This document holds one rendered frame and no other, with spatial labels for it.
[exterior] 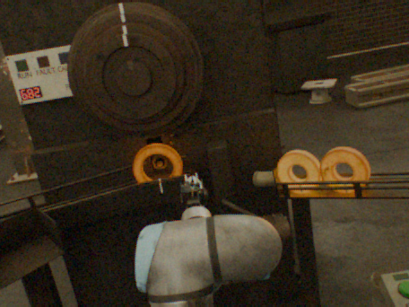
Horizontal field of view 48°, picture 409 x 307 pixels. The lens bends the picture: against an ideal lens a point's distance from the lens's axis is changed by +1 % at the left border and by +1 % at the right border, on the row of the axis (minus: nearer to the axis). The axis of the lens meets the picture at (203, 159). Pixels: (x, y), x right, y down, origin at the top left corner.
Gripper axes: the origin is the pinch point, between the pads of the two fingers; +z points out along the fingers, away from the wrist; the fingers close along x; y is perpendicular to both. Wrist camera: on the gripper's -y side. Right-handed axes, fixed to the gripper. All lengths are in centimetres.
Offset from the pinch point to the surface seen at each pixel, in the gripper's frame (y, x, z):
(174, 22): 45, -3, 29
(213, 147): 0.7, -9.3, 16.1
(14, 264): -12, 63, -13
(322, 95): -166, -142, 315
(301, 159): 2.1, -37.6, -1.2
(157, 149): 3.0, 11.5, 17.9
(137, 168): -2.8, 20.3, 16.3
